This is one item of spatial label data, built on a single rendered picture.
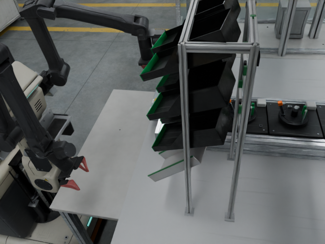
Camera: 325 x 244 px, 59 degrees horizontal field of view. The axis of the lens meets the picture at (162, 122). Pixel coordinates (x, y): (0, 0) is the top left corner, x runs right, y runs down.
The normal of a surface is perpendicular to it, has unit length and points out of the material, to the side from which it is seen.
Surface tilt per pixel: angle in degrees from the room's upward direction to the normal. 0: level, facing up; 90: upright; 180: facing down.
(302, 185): 0
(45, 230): 0
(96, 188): 0
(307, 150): 90
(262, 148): 90
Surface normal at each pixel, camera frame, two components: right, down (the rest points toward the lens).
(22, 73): 0.59, -0.48
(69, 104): -0.08, -0.72
